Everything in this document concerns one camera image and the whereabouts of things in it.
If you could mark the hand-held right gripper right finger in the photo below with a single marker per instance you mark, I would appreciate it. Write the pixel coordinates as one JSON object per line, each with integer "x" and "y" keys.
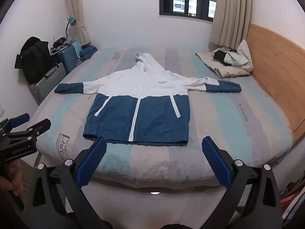
{"x": 216, "y": 162}

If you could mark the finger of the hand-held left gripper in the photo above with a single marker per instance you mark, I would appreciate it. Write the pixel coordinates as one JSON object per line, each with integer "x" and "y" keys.
{"x": 35, "y": 127}
{"x": 20, "y": 119}

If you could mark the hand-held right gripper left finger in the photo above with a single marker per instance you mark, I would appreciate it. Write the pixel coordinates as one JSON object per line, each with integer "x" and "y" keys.
{"x": 91, "y": 162}

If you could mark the white and blue hooded jacket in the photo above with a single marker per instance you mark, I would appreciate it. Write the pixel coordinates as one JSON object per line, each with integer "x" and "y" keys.
{"x": 143, "y": 114}

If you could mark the grey clothes pile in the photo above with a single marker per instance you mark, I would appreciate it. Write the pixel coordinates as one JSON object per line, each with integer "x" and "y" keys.
{"x": 68, "y": 43}

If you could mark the blue clothes pile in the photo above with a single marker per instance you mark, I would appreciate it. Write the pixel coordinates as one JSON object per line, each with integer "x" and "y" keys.
{"x": 88, "y": 52}

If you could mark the beige and white clothes pile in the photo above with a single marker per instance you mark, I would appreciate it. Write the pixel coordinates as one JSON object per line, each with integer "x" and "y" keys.
{"x": 239, "y": 57}

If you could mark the person's left hand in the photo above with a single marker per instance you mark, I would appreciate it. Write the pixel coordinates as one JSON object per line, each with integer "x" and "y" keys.
{"x": 15, "y": 179}

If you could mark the striped bed blanket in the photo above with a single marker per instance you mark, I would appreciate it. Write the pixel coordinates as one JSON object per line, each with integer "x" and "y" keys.
{"x": 214, "y": 124}

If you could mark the silver suitcase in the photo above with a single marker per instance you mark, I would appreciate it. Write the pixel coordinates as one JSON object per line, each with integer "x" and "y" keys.
{"x": 45, "y": 85}

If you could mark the black backpack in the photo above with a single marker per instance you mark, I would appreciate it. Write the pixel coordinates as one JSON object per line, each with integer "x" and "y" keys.
{"x": 35, "y": 59}

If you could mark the teal suitcase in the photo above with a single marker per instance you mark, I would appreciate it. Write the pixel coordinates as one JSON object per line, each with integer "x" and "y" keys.
{"x": 69, "y": 58}

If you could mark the small grey cloth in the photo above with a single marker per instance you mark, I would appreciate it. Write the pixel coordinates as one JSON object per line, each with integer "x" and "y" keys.
{"x": 79, "y": 63}

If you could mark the red patterned object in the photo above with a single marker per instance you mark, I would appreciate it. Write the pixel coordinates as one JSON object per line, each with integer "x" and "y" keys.
{"x": 292, "y": 195}

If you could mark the black headphones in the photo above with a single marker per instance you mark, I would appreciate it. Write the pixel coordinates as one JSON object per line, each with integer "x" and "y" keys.
{"x": 59, "y": 41}

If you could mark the light teal cloth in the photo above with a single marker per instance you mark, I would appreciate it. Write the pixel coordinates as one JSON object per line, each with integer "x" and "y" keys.
{"x": 76, "y": 46}

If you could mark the blue desk lamp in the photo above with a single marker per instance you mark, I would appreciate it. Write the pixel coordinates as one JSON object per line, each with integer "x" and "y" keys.
{"x": 72, "y": 22}

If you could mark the wooden headboard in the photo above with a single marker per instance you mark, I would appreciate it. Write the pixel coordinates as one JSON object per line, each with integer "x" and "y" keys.
{"x": 274, "y": 64}

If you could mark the beige curtain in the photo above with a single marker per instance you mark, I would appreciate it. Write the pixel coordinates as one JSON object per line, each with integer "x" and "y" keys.
{"x": 78, "y": 9}
{"x": 231, "y": 16}

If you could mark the dark framed window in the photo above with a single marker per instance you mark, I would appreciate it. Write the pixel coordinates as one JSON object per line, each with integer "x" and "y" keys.
{"x": 164, "y": 0}

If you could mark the white wall socket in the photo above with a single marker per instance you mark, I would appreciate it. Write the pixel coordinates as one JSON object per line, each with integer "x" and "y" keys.
{"x": 1, "y": 111}

